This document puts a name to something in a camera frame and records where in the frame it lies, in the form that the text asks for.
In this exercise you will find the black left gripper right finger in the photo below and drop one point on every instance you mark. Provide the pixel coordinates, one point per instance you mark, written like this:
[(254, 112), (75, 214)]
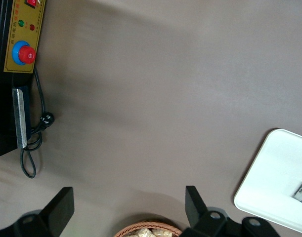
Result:
[(196, 209)]

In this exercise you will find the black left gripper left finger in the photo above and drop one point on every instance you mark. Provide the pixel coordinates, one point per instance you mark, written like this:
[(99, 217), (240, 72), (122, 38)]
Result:
[(59, 209)]

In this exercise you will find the cream plastic tray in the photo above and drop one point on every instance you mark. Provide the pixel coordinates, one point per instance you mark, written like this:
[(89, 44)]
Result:
[(269, 177)]

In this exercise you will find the beige crispy snack packet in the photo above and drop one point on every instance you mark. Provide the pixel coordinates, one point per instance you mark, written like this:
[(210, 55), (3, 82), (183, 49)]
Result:
[(163, 233), (143, 232)]

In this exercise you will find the round wicker basket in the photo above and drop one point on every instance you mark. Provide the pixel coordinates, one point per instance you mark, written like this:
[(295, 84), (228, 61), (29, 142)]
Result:
[(127, 228)]

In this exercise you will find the small black snack box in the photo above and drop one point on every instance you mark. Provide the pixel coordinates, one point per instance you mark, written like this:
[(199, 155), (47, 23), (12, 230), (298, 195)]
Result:
[(301, 191)]

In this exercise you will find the black and yellow control box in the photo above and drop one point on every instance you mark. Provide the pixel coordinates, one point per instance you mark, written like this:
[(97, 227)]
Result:
[(0, 98)]

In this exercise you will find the red emergency stop button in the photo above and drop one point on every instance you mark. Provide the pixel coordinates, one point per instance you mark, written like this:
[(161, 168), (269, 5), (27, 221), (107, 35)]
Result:
[(26, 54)]

